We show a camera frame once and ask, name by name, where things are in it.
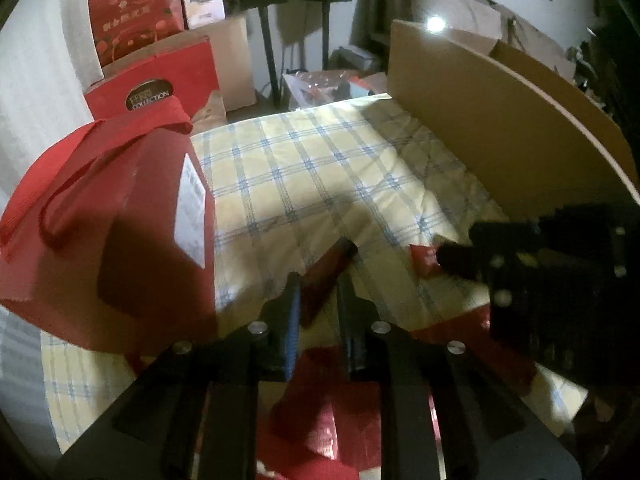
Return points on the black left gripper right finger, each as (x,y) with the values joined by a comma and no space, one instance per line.
(445,414)

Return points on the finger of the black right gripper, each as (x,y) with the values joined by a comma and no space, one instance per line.
(463,261)
(504,235)

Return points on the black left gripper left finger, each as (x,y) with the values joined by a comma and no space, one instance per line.
(192,413)

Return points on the small red snack packet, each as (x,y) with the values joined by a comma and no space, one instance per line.
(424,261)

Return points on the red foil gift bag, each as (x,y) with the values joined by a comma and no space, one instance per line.
(326,427)

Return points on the dark red rectangular small box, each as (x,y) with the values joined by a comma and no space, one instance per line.
(317,284)

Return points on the large open cardboard box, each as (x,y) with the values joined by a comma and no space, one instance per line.
(531,153)

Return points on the yellow plaid bed sheet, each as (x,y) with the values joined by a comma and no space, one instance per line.
(288,186)

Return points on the red gift box with ribbon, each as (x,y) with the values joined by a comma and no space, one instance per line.
(108,240)

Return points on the clear plastic bag of items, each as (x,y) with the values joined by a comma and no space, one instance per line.
(312,89)

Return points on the brown cardboard box on floor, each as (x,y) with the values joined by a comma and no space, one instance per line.
(228,40)

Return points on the red Ferrero Collection paper bag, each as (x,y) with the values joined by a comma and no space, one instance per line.
(187,73)

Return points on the white curtain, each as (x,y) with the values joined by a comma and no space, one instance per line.
(48,60)

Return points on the red patterned gift box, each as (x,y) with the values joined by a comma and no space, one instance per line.
(120,27)

